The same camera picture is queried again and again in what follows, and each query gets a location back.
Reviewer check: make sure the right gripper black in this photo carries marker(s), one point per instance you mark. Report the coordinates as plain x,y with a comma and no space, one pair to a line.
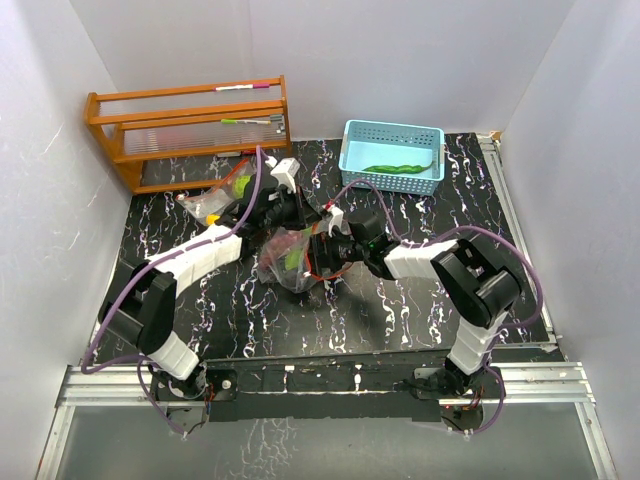
321,254

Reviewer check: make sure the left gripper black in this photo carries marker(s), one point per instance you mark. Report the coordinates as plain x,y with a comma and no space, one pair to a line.
305,214

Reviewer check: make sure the zip bag red seal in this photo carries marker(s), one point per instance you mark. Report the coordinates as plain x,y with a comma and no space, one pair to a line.
297,280

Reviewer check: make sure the green fake chili pepper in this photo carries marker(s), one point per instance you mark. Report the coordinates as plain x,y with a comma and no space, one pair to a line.
400,169

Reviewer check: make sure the light blue plastic basket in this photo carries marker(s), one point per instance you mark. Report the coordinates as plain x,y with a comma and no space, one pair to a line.
367,143

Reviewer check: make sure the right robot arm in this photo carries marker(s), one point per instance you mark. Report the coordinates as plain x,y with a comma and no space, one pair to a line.
480,285

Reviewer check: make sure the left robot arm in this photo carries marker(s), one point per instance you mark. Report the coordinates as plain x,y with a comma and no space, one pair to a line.
139,305

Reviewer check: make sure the green bumpy fruit left bag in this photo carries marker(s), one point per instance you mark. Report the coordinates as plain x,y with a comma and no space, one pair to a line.
239,185

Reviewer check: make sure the green bumpy fake fruit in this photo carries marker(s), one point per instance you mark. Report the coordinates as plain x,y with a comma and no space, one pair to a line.
294,258

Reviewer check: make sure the dark red fake fruit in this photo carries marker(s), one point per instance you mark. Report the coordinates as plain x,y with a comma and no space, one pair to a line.
278,245

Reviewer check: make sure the zip bag with grapes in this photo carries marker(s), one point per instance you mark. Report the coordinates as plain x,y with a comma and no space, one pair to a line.
217,198

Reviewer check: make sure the green white marker pen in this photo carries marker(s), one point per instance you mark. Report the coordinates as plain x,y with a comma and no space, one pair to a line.
229,121

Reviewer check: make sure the pink white marker pen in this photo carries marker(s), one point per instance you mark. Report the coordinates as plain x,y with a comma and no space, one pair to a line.
246,86

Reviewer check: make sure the black base crossbar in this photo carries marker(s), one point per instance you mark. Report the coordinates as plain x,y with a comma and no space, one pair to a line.
386,384

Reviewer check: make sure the wooden shelf rack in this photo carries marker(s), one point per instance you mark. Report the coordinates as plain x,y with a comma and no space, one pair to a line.
137,128

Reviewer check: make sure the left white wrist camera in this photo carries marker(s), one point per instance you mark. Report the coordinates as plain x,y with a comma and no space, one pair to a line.
285,172

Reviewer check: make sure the aluminium frame rail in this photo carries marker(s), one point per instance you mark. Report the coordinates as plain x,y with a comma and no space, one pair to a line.
524,382

